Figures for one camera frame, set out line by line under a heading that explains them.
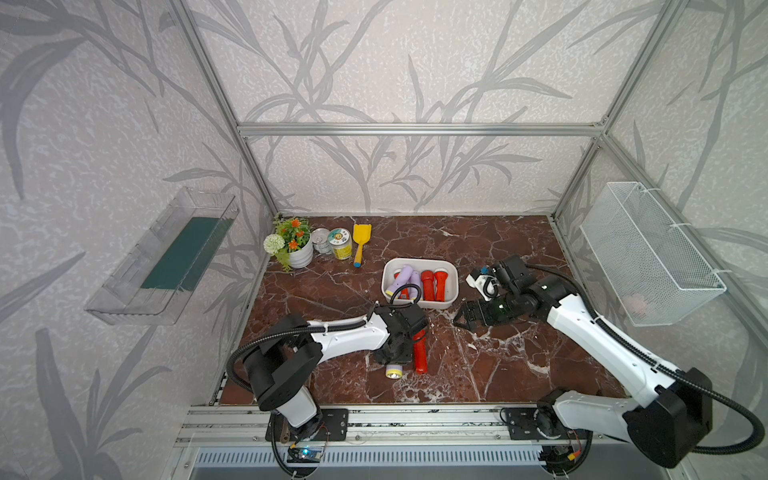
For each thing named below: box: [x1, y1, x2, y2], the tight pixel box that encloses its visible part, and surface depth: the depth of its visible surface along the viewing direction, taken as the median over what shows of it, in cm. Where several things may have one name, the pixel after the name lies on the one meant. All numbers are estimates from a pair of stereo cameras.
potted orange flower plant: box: [263, 212, 314, 273], surface depth 96 cm
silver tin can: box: [312, 228, 333, 254], surface depth 108 cm
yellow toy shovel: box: [353, 223, 372, 268], surface depth 116 cm
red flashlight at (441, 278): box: [435, 271, 449, 302], surface depth 98 cm
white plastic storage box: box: [381, 258, 460, 309], surface depth 101 cm
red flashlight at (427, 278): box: [421, 270, 435, 301], surface depth 101 cm
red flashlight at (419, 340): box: [412, 329, 428, 375], surface depth 85 cm
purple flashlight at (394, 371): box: [385, 364, 403, 379], surface depth 82 cm
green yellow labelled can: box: [328, 227, 353, 261], surface depth 107 cm
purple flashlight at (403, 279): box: [385, 265, 413, 296], surface depth 98 cm
